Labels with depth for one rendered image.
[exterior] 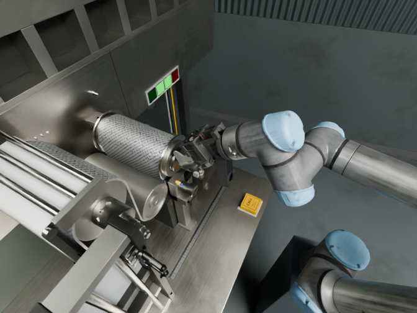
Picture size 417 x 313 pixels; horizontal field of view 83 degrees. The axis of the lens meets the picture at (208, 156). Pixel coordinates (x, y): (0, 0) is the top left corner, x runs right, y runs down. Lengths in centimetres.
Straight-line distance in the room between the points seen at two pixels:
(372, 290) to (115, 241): 51
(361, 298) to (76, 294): 54
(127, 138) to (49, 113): 22
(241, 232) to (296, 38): 167
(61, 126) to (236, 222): 70
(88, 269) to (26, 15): 57
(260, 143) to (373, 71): 200
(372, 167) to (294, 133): 18
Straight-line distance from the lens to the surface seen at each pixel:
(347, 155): 55
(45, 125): 80
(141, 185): 69
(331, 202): 231
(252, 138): 45
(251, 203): 101
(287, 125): 42
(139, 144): 71
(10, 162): 57
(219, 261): 93
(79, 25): 82
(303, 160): 50
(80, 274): 41
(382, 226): 240
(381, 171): 55
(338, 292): 69
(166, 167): 68
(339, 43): 224
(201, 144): 55
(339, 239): 81
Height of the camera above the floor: 179
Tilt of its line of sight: 50 degrees down
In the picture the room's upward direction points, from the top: straight up
